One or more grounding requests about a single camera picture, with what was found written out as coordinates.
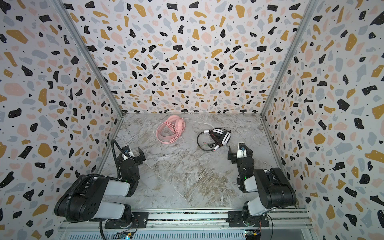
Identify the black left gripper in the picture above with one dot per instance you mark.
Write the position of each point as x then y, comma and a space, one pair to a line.
140, 157

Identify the white black headphones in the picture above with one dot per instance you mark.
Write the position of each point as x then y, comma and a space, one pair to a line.
220, 136

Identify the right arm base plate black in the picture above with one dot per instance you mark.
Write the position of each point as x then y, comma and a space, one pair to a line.
243, 220

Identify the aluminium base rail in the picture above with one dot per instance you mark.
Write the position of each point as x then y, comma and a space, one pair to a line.
215, 224

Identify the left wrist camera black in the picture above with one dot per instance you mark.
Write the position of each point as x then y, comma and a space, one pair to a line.
127, 153

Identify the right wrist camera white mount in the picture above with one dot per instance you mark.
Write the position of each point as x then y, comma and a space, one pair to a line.
242, 150

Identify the aluminium corner post left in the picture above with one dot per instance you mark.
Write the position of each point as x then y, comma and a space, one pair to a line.
62, 12

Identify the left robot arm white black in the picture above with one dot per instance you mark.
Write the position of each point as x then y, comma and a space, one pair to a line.
84, 200

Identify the aluminium corner post right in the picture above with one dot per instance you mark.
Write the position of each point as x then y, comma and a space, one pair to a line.
290, 54

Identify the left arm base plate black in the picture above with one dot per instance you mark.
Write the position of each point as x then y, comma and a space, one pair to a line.
136, 220

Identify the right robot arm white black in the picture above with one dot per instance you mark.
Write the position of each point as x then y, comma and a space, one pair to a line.
272, 186

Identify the pink headphones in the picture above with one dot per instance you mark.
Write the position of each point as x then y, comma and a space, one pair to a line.
176, 125

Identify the aluminium corner post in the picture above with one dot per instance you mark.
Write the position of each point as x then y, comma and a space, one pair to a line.
62, 12
290, 54

